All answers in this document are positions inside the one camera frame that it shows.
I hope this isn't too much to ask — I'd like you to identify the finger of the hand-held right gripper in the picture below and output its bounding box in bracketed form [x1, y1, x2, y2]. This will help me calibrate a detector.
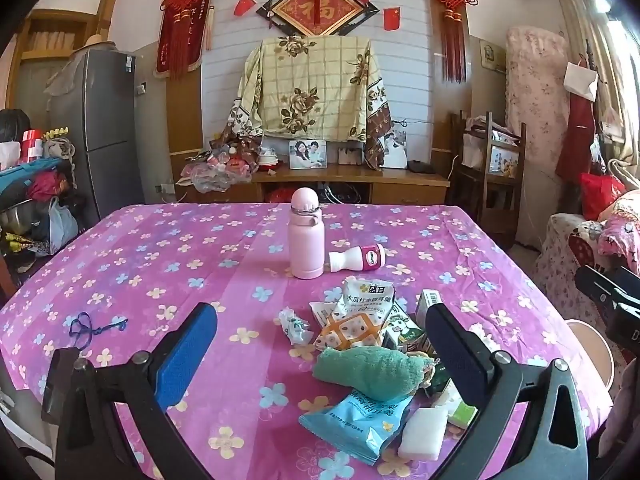
[574, 265, 640, 313]

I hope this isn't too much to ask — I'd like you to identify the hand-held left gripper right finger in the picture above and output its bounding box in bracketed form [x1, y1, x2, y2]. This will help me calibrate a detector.
[424, 303, 591, 480]

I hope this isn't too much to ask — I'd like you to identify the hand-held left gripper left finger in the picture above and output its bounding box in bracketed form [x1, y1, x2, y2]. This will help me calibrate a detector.
[41, 302, 221, 480]

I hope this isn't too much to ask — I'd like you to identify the light blue snack packet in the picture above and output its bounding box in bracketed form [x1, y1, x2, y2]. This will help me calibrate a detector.
[299, 389, 416, 466]

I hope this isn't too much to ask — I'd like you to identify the dark green packet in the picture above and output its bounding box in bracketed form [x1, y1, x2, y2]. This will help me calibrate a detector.
[425, 357, 453, 401]

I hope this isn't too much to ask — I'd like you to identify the floral covered sofa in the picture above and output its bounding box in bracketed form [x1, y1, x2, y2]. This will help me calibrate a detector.
[530, 192, 640, 321]

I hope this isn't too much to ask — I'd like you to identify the green white drink carton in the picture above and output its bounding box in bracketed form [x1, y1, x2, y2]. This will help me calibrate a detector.
[382, 305, 436, 356]

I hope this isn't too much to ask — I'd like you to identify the light green white packet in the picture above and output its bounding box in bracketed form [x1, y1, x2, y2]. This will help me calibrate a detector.
[435, 380, 478, 428]

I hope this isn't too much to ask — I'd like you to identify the pink blanket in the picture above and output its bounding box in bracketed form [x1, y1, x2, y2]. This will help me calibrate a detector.
[597, 195, 640, 271]

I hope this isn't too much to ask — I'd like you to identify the small white green carton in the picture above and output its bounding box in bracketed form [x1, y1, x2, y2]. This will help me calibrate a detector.
[415, 289, 446, 321]

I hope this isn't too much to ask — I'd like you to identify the white sponge block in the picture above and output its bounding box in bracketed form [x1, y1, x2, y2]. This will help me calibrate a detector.
[398, 406, 449, 461]

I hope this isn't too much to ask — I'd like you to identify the green towel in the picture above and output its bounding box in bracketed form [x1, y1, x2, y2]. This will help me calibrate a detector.
[312, 346, 436, 402]

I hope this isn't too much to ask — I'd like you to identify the pink floral tablecloth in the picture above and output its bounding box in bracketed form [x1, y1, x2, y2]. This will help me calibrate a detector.
[0, 202, 616, 480]

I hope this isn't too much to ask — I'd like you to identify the red bag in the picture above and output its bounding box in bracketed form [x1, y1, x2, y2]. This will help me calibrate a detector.
[580, 172, 626, 221]

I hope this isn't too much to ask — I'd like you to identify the white green-print snack packet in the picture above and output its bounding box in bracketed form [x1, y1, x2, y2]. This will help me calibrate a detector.
[340, 280, 396, 331]

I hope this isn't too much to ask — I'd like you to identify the orange checked cracker packet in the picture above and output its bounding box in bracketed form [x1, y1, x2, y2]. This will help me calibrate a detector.
[312, 312, 391, 351]

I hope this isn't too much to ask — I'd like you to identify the crumpled white wrapper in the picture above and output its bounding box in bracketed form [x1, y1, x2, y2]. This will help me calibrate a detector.
[277, 307, 315, 346]

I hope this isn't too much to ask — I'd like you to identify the small white pink-label bottle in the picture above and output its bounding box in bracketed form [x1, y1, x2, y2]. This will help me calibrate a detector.
[327, 243, 385, 273]

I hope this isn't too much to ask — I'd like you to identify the wooden chair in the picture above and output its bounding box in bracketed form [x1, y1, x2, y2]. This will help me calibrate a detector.
[447, 110, 528, 251]

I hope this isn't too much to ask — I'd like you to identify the red hanging garment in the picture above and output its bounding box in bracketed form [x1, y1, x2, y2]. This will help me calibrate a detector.
[555, 57, 598, 186]

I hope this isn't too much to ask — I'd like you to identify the pink insulated bottle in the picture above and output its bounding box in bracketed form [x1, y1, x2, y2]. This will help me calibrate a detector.
[287, 187, 326, 280]

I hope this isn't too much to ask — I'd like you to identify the white plastic bag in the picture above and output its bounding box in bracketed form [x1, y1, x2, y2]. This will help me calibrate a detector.
[47, 197, 78, 256]

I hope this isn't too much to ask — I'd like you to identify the floral mattress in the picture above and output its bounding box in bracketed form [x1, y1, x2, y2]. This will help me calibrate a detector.
[505, 27, 571, 248]

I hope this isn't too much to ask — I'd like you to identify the clear plastic bag pile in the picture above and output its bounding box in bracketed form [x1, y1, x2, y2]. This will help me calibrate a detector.
[180, 135, 263, 193]

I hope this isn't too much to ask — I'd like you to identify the wooden cabinet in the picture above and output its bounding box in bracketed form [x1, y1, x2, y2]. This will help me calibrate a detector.
[170, 162, 451, 208]

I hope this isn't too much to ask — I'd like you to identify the blue bag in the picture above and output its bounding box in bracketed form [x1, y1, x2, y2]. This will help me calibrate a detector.
[0, 157, 73, 196]

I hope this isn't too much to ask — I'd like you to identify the grey refrigerator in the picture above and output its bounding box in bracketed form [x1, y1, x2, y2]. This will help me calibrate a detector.
[50, 47, 146, 228]

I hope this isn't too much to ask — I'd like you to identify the beige curtain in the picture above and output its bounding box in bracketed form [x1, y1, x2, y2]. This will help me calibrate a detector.
[547, 0, 636, 161]

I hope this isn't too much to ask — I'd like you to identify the yellow floral cloth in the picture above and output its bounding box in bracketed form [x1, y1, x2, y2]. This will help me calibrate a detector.
[222, 35, 393, 171]

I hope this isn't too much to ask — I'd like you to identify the straw hat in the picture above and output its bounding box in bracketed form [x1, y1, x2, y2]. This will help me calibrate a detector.
[75, 34, 113, 51]

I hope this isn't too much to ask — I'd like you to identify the wooden bookshelf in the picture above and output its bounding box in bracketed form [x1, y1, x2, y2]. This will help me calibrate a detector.
[5, 7, 108, 111]

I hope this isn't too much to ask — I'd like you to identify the blue string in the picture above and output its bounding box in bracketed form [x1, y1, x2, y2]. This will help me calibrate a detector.
[67, 312, 128, 348]

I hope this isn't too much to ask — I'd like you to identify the wedding photo frame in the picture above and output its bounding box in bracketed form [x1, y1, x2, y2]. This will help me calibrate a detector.
[382, 130, 408, 170]

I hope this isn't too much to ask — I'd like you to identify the couple photo frame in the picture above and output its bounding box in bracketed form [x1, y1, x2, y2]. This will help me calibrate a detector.
[289, 140, 328, 170]

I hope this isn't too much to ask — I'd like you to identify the red wall banner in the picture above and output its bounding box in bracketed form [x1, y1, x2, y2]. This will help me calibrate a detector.
[152, 7, 206, 78]

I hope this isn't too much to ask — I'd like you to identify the red diamond wall decoration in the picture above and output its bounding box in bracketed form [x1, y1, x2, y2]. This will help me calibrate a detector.
[256, 0, 380, 38]

